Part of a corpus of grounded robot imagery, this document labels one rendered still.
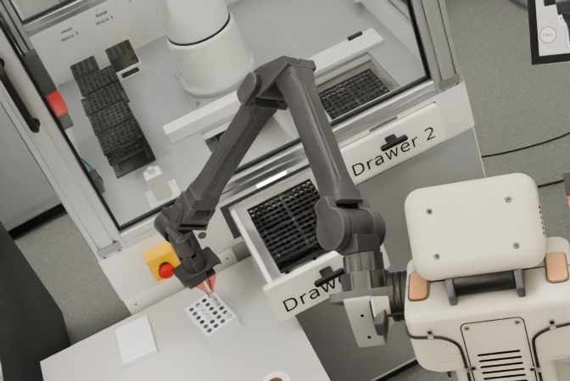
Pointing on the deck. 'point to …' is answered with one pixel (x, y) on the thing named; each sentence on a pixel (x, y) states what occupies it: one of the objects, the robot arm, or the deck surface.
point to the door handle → (18, 100)
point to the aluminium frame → (88, 193)
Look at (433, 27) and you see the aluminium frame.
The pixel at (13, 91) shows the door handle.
